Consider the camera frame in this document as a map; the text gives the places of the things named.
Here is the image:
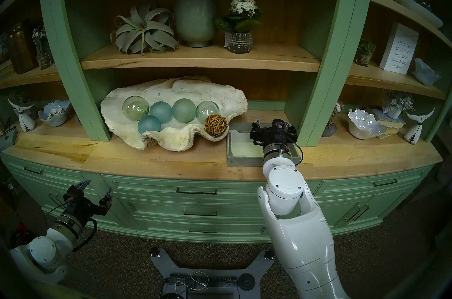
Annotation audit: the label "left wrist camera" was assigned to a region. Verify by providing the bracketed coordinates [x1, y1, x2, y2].
[64, 185, 82, 209]

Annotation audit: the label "ruffled bowl with shells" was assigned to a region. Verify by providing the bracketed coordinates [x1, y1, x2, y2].
[38, 100, 72, 127]

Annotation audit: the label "small potted green plant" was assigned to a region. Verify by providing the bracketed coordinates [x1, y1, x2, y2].
[355, 39, 376, 67]

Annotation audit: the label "tan old book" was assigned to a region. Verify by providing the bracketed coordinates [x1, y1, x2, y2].
[376, 126, 399, 139]

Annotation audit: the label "giant clam shell bowl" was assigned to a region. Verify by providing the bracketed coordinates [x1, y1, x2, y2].
[100, 76, 249, 152]

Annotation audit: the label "grey-blue old book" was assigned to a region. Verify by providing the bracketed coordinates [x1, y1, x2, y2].
[367, 106, 406, 129]

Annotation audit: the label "white sign with text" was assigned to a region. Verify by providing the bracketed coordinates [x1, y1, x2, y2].
[379, 22, 420, 74]

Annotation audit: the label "white flowers in glass pot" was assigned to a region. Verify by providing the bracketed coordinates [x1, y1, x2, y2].
[213, 0, 264, 54]

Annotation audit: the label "thin white wire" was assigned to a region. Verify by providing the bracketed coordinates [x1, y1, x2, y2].
[187, 271, 209, 292]

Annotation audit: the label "orange-brown rattan ball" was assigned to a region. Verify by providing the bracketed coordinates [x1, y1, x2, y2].
[204, 114, 229, 137]

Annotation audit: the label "small grey-green box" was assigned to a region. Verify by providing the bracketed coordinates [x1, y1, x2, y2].
[0, 127, 17, 152]

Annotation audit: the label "frosted teal glass ball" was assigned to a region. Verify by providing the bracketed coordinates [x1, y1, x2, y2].
[137, 115, 162, 135]
[149, 101, 173, 124]

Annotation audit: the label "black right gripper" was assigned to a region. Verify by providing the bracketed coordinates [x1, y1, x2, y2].
[251, 119, 299, 147]

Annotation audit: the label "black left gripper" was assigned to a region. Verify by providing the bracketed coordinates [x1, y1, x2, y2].
[69, 180, 114, 226]

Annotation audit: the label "pale flowers in white pot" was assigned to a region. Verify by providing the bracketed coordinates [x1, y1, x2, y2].
[382, 91, 415, 120]

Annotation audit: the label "grey-green air plant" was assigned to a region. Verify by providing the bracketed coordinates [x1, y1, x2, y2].
[110, 4, 179, 55]

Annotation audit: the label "green wooden shelf cabinet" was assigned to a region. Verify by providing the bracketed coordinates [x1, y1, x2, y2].
[0, 0, 452, 244]

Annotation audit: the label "clear pale glass ball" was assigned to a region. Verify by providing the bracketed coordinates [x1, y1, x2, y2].
[196, 101, 220, 124]

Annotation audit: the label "clear green glass ball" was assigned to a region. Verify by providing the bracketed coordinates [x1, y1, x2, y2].
[122, 96, 149, 121]

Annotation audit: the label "tall green ceramic vase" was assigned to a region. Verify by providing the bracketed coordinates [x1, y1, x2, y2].
[172, 0, 218, 48]

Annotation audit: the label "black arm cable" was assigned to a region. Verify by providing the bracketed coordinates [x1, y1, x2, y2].
[45, 205, 98, 253]
[282, 134, 304, 166]

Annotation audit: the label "white ruffled ceramic bowl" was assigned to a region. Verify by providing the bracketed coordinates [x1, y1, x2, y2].
[348, 108, 387, 140]

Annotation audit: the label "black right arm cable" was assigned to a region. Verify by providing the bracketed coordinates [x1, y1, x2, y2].
[282, 134, 304, 166]

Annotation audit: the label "frosted green glass ball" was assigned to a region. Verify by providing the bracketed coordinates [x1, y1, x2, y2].
[172, 98, 197, 124]

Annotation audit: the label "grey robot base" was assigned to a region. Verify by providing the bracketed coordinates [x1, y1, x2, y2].
[149, 247, 275, 299]

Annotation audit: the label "grey wooden tray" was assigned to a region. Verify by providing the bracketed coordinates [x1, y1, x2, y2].
[226, 122, 302, 167]

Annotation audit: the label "large white platter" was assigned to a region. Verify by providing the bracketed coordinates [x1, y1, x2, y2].
[387, 0, 444, 29]

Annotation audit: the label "small flowers in glass vase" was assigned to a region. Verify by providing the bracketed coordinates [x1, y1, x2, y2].
[32, 27, 54, 70]

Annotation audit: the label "bird figure on stone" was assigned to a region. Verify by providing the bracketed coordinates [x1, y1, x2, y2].
[322, 101, 345, 137]

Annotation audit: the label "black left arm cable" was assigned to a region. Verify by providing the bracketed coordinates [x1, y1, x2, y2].
[45, 205, 98, 253]

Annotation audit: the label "brown glass jar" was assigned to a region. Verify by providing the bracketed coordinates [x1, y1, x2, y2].
[8, 23, 38, 74]

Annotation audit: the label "pale blue ruffled bowl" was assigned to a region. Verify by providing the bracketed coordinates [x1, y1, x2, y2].
[413, 58, 442, 86]

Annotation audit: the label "white whale tail figurine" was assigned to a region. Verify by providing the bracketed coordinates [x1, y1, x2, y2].
[8, 96, 36, 132]
[404, 108, 435, 145]

